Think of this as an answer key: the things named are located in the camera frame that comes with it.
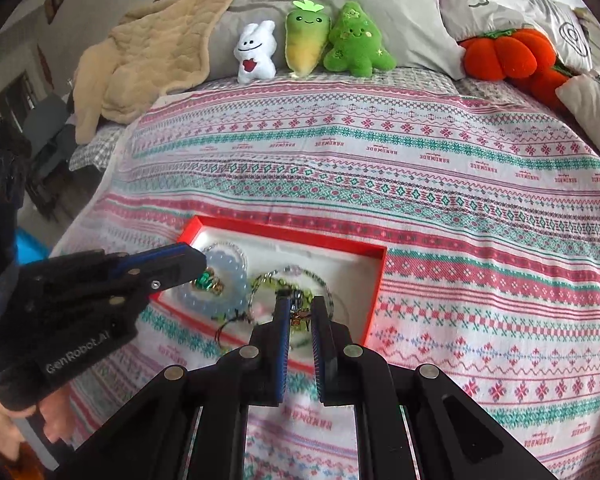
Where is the patterned pink green bedspread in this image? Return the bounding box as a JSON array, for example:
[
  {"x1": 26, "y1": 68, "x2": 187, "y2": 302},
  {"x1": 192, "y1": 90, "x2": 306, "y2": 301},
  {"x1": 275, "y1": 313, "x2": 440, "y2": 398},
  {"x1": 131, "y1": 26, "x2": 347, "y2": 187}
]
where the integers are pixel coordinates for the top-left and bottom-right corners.
[{"x1": 49, "y1": 67, "x2": 600, "y2": 480}]

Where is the gold ring with green stone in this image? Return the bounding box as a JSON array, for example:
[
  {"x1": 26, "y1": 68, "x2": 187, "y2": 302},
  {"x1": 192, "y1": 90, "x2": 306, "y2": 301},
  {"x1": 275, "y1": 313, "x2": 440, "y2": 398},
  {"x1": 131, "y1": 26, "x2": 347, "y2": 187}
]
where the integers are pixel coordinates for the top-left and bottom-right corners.
[{"x1": 192, "y1": 269, "x2": 226, "y2": 294}]

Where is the white pillow with dark print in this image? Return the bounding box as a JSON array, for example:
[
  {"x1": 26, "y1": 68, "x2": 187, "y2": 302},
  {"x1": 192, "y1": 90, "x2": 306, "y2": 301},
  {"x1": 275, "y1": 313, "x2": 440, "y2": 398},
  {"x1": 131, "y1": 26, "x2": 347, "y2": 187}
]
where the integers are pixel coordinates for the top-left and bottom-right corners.
[{"x1": 554, "y1": 72, "x2": 600, "y2": 173}]

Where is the green tree plush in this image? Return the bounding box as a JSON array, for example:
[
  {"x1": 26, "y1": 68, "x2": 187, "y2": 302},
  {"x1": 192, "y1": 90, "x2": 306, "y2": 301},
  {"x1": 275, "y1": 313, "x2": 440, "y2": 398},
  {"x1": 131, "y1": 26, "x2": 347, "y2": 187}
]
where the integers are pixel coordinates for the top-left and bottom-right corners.
[{"x1": 322, "y1": 1, "x2": 398, "y2": 77}]

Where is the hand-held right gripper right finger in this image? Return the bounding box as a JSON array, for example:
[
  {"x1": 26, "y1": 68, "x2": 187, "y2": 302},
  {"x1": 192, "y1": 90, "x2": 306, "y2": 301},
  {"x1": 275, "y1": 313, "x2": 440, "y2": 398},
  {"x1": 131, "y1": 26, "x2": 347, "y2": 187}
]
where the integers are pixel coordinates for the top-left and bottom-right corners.
[{"x1": 311, "y1": 295, "x2": 557, "y2": 480}]

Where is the clear beaded bracelet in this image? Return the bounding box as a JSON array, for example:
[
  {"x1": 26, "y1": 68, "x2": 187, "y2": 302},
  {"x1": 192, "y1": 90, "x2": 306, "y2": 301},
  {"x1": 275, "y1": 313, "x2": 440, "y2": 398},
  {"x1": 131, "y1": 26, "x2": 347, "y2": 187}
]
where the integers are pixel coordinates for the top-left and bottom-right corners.
[{"x1": 176, "y1": 242, "x2": 252, "y2": 322}]

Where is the black cord bracelet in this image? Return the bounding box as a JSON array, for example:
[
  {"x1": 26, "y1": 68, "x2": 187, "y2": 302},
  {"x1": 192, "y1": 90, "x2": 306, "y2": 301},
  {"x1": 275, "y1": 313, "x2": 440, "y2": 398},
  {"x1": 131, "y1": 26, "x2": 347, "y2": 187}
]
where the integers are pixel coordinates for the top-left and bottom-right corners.
[{"x1": 214, "y1": 309, "x2": 254, "y2": 349}]

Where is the yellow green carrot plush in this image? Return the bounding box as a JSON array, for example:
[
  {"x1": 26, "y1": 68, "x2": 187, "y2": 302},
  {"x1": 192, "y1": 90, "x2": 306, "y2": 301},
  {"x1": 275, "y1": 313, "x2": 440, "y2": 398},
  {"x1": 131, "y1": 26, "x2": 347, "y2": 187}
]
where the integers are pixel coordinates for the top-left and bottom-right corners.
[{"x1": 284, "y1": 0, "x2": 333, "y2": 74}]

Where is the grey pillow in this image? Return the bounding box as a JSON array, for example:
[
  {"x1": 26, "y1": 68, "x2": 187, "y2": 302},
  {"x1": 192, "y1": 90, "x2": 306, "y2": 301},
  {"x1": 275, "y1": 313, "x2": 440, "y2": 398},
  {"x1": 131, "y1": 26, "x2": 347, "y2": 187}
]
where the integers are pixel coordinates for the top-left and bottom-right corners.
[{"x1": 214, "y1": 0, "x2": 467, "y2": 82}]

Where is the red jewelry box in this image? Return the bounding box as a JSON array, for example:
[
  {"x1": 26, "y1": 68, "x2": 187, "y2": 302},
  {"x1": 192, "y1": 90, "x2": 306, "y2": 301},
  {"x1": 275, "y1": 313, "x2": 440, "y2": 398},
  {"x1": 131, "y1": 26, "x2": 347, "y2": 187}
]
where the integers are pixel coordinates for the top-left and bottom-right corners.
[{"x1": 149, "y1": 215, "x2": 389, "y2": 376}]

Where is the white bunny plush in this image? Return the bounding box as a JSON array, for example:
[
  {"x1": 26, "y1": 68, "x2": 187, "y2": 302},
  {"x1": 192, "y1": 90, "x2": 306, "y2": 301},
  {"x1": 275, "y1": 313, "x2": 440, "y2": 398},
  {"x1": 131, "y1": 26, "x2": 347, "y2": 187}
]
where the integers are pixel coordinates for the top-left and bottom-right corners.
[{"x1": 234, "y1": 20, "x2": 277, "y2": 85}]

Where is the orange pumpkin plush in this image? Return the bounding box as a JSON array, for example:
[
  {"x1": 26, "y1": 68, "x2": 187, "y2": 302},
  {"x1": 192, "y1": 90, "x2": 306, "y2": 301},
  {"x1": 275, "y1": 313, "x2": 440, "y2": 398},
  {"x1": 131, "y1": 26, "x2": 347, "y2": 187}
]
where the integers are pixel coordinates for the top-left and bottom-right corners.
[
  {"x1": 507, "y1": 62, "x2": 579, "y2": 112},
  {"x1": 459, "y1": 27, "x2": 557, "y2": 82}
]

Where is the blue plastic object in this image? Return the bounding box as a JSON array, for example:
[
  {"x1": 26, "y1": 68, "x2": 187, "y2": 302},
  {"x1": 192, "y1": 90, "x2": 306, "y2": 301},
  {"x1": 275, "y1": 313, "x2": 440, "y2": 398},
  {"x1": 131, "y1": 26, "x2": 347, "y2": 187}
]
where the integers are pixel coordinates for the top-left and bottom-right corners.
[{"x1": 16, "y1": 229, "x2": 49, "y2": 264}]

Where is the person's left hand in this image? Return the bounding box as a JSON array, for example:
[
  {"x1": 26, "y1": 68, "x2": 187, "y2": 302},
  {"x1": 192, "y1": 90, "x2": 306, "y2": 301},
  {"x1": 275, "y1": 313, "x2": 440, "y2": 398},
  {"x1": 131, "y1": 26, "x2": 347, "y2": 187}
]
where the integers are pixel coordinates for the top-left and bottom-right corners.
[{"x1": 0, "y1": 389, "x2": 77, "y2": 463}]

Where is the grey checked bed sheet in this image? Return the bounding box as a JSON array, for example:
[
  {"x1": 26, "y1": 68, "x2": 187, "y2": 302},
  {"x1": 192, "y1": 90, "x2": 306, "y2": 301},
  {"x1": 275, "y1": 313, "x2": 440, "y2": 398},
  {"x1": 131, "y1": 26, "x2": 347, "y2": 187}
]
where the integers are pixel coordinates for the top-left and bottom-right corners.
[{"x1": 69, "y1": 124, "x2": 127, "y2": 172}]

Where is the dark grey chair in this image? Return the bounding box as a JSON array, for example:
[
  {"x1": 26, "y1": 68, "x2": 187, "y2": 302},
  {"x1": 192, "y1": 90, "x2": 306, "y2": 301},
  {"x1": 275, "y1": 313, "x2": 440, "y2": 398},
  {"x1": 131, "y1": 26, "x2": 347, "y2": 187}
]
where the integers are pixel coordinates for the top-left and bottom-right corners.
[{"x1": 24, "y1": 94, "x2": 79, "y2": 182}]

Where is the beige quilted blanket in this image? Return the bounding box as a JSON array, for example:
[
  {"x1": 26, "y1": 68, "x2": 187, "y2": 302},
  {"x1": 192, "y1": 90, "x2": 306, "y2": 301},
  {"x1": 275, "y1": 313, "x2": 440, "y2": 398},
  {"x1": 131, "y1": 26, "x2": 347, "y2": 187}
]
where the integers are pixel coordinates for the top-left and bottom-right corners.
[{"x1": 72, "y1": 0, "x2": 252, "y2": 146}]

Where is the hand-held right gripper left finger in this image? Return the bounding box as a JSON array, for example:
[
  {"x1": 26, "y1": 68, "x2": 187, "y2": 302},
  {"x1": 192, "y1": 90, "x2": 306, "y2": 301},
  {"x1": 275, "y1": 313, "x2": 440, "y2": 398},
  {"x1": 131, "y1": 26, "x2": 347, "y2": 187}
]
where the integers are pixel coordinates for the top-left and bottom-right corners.
[{"x1": 54, "y1": 297, "x2": 292, "y2": 480}]

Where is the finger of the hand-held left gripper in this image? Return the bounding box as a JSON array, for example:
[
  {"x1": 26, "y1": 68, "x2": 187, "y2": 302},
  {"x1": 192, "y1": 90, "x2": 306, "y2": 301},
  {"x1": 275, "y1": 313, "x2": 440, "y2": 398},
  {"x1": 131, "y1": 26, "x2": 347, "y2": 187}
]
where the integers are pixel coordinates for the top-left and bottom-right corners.
[
  {"x1": 125, "y1": 249, "x2": 209, "y2": 306},
  {"x1": 105, "y1": 242, "x2": 193, "y2": 281}
]

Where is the white printed pillow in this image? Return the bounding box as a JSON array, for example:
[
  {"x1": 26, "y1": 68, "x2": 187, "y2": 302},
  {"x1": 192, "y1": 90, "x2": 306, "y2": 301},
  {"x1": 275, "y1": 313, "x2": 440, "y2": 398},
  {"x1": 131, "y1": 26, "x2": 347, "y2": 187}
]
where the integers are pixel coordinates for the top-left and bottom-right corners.
[{"x1": 434, "y1": 0, "x2": 595, "y2": 74}]

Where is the dark wooden furniture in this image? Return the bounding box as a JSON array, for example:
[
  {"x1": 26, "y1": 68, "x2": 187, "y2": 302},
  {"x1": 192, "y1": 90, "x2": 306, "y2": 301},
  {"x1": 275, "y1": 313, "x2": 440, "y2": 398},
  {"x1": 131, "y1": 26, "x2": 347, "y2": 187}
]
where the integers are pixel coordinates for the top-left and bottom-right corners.
[{"x1": 0, "y1": 72, "x2": 37, "y2": 117}]

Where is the green beaded bracelet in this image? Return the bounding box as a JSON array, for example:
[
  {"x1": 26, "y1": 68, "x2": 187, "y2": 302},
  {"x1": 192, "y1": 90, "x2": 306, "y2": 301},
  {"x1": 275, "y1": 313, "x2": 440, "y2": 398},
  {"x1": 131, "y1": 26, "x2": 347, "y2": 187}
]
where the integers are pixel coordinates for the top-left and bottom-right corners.
[{"x1": 249, "y1": 271, "x2": 347, "y2": 357}]

